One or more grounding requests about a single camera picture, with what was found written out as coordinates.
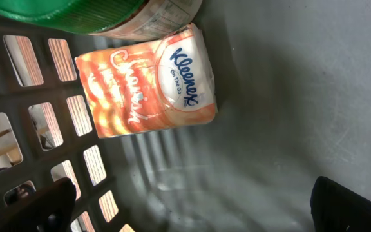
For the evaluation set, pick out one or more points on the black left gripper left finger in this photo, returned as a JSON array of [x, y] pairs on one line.
[[49, 209]]

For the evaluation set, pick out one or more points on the grey plastic mesh basket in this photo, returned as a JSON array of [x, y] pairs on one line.
[[293, 90]]

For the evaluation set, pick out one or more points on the green lidded jar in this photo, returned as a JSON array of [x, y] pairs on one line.
[[133, 20]]

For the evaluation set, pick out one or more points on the orange Kleenex tissue pack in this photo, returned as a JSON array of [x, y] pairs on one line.
[[150, 86]]

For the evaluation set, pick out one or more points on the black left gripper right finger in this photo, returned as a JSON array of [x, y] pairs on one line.
[[336, 208]]

